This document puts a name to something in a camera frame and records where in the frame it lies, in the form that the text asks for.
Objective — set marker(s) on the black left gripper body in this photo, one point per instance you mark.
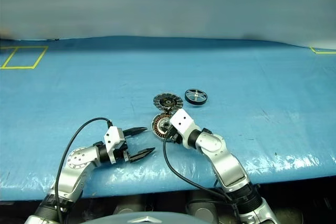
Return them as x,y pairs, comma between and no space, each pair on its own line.
123,153

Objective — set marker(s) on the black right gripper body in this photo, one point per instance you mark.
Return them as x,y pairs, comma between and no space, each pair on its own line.
173,137

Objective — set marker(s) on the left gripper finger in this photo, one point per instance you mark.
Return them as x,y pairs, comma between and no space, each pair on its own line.
135,131
143,153

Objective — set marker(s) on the silver round motor lid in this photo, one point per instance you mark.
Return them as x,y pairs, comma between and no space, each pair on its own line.
160,100

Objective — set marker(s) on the silver motor housing copper windings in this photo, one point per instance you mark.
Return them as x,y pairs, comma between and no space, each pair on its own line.
157,127

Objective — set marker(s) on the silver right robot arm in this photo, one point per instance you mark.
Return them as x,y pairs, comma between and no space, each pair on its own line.
225,161

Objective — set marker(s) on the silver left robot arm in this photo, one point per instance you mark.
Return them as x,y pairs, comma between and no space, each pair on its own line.
78,159

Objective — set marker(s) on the grey robot torso with emblem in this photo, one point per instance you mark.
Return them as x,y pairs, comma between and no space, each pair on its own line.
126,218

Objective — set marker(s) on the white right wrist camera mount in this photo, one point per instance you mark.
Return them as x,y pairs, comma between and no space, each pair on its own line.
183,124

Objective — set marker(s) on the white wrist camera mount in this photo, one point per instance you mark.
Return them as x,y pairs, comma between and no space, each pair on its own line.
114,137
183,124

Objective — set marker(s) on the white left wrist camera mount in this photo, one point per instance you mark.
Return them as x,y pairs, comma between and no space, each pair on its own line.
114,137

